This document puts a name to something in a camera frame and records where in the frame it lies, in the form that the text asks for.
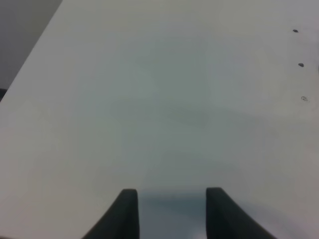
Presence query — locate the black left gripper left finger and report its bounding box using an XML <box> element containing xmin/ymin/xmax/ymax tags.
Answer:
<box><xmin>83</xmin><ymin>189</ymin><xmax>140</xmax><ymax>239</ymax></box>

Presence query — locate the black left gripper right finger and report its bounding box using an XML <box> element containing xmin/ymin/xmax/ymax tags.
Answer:
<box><xmin>206</xmin><ymin>187</ymin><xmax>274</xmax><ymax>239</ymax></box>

